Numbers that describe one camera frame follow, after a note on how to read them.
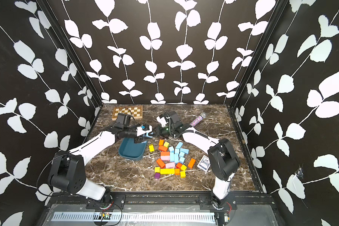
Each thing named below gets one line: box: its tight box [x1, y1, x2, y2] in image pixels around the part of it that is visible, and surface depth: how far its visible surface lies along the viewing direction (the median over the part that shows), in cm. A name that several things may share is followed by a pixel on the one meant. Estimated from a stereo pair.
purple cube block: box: [154, 172, 161, 180], surface depth 85 cm
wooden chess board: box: [112, 105, 144, 121], surface depth 117 cm
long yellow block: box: [160, 168, 175, 175], surface depth 86 cm
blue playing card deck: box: [196, 154, 211, 172], surface depth 88 cm
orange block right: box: [187, 158, 196, 169], surface depth 89 cm
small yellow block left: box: [148, 144, 155, 153], surface depth 95 cm
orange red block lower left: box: [156, 158, 166, 169], surface depth 88 cm
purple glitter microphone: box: [189, 112, 206, 128], surface depth 109 cm
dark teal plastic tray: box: [118, 137, 148, 161], surface depth 94 cm
